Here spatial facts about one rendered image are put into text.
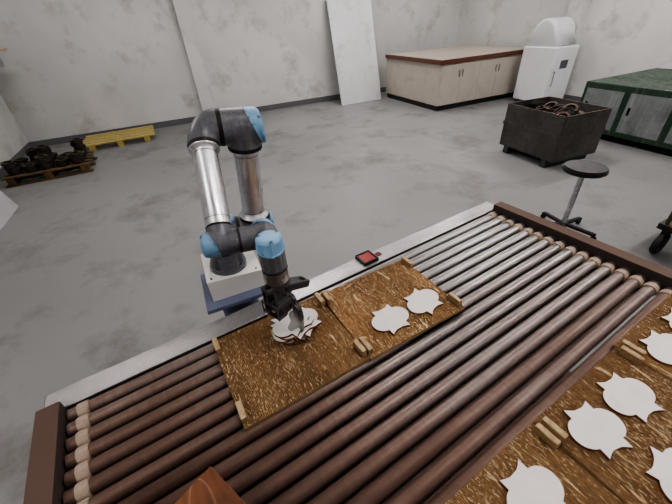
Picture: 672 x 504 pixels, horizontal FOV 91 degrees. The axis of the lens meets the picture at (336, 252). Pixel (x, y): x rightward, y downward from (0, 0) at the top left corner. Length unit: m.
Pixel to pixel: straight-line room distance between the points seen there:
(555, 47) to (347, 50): 4.31
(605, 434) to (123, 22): 8.73
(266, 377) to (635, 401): 1.01
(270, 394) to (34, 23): 8.39
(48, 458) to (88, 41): 8.09
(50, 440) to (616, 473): 1.40
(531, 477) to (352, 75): 8.76
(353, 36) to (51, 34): 5.98
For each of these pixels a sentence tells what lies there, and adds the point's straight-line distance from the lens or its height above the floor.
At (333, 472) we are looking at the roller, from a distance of 0.97.
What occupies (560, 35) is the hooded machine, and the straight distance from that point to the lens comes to 8.76.
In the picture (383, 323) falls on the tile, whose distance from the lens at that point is 1.18.
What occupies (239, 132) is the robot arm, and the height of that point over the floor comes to 1.53.
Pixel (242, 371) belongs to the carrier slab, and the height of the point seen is 0.94.
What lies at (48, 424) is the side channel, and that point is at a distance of 1.30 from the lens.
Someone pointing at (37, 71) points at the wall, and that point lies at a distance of 8.98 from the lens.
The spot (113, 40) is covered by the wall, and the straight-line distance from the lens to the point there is 8.73.
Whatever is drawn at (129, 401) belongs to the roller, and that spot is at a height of 0.91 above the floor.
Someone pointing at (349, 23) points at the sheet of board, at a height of 1.65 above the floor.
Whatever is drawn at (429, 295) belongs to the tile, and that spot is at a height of 0.95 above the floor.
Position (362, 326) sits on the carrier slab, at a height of 0.94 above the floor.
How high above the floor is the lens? 1.82
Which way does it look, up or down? 36 degrees down
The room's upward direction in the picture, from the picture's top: 4 degrees counter-clockwise
